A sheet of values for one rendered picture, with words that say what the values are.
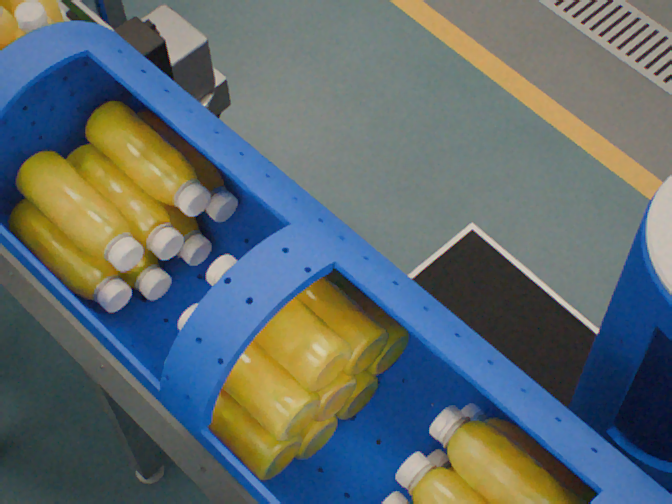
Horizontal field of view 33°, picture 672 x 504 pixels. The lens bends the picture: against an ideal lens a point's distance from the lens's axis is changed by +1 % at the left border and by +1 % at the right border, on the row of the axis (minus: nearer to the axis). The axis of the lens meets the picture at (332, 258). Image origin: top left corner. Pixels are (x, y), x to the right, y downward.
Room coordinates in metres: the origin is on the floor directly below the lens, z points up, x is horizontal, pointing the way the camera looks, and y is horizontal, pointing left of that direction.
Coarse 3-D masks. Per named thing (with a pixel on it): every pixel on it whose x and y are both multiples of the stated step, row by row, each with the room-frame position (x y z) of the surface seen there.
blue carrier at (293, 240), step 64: (0, 64) 0.86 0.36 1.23; (64, 64) 0.91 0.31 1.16; (128, 64) 0.87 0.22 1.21; (0, 128) 0.84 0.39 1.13; (64, 128) 0.89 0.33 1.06; (192, 128) 0.77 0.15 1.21; (0, 192) 0.82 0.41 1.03; (256, 192) 0.67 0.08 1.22; (256, 256) 0.58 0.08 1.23; (320, 256) 0.59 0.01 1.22; (384, 256) 0.62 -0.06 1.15; (128, 320) 0.65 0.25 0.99; (192, 320) 0.53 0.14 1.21; (256, 320) 0.51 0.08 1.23; (448, 320) 0.52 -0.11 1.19; (192, 384) 0.48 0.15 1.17; (384, 384) 0.55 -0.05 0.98; (448, 384) 0.53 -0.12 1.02; (512, 384) 0.44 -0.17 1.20; (384, 448) 0.48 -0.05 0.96; (576, 448) 0.37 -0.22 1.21
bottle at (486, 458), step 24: (456, 432) 0.43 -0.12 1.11; (480, 432) 0.43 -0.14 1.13; (504, 432) 0.43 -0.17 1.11; (456, 456) 0.41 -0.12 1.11; (480, 456) 0.40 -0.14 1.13; (504, 456) 0.40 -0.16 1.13; (528, 456) 0.40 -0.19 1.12; (480, 480) 0.38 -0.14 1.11; (504, 480) 0.38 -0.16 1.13; (528, 480) 0.37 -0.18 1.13; (552, 480) 0.37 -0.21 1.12
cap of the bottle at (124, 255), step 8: (120, 240) 0.69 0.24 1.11; (128, 240) 0.69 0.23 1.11; (112, 248) 0.68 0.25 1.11; (120, 248) 0.68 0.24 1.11; (128, 248) 0.68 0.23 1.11; (136, 248) 0.68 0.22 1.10; (112, 256) 0.67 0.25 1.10; (120, 256) 0.67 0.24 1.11; (128, 256) 0.68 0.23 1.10; (136, 256) 0.68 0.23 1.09; (112, 264) 0.67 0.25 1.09; (120, 264) 0.67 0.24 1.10; (128, 264) 0.67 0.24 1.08
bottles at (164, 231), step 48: (144, 192) 0.78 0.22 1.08; (48, 240) 0.72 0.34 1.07; (144, 240) 0.72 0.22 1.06; (192, 240) 0.74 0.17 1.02; (96, 288) 0.66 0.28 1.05; (144, 288) 0.69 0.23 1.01; (336, 384) 0.51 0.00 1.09; (240, 432) 0.47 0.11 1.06; (432, 480) 0.39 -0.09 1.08; (576, 480) 0.39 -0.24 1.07
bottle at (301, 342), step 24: (288, 312) 0.55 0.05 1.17; (312, 312) 0.56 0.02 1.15; (264, 336) 0.53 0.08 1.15; (288, 336) 0.53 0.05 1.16; (312, 336) 0.52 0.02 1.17; (336, 336) 0.53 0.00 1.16; (288, 360) 0.51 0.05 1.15; (312, 360) 0.50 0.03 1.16; (336, 360) 0.51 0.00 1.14; (312, 384) 0.48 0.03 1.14
